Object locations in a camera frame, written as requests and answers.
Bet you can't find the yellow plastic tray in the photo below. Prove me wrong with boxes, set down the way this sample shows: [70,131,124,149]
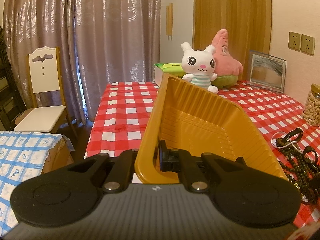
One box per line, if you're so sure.
[135,74,286,184]

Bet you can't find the white pearl necklace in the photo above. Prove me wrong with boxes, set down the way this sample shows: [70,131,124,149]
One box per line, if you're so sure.
[271,131,304,156]

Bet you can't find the black wristwatch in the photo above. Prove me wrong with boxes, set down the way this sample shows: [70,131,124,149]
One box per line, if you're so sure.
[281,128,303,143]
[302,146,319,172]

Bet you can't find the dark wooden bead necklace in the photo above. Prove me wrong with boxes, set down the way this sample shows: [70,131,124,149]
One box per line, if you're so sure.
[274,138,320,205]

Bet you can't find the red checkered tablecloth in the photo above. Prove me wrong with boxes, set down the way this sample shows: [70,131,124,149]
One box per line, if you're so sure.
[83,80,320,230]

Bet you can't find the green tissue pack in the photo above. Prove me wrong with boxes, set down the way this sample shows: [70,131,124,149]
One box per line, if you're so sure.
[153,63,185,87]

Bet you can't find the white wooden chair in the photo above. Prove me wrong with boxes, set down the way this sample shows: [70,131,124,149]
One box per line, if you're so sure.
[13,46,78,138]

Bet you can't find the white bunny plush toy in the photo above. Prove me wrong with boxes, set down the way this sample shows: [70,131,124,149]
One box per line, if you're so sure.
[181,42,219,94]

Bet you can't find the blue checkered cloth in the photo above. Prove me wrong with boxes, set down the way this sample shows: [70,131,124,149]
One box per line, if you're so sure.
[1,131,74,236]

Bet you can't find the pink starfish plush toy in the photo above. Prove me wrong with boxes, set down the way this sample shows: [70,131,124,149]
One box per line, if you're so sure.
[212,29,243,89]

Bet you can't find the dark shelf rack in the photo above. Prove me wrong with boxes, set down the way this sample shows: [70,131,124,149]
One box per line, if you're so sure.
[0,27,27,131]

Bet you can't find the grey patterned curtain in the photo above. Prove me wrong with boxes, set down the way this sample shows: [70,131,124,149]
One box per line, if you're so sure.
[3,0,161,122]

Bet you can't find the jar of nuts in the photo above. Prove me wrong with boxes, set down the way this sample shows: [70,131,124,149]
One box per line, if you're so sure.
[302,83,320,127]

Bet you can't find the wooden door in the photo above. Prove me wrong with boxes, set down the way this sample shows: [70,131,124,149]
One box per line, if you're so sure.
[193,0,272,80]

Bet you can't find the glass picture frame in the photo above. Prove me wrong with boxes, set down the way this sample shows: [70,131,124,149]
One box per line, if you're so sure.
[247,50,286,93]

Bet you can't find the wooden wardrobe handle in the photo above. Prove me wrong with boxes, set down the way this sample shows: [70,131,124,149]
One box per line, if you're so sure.
[165,3,173,40]

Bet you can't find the left wall socket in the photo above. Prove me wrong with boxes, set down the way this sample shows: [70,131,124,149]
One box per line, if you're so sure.
[288,31,301,51]

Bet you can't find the wall socket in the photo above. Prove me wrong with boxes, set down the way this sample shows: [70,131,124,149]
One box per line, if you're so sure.
[288,31,301,51]
[300,34,315,56]

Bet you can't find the right wall socket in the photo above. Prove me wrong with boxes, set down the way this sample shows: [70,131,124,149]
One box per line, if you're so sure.
[300,34,315,56]

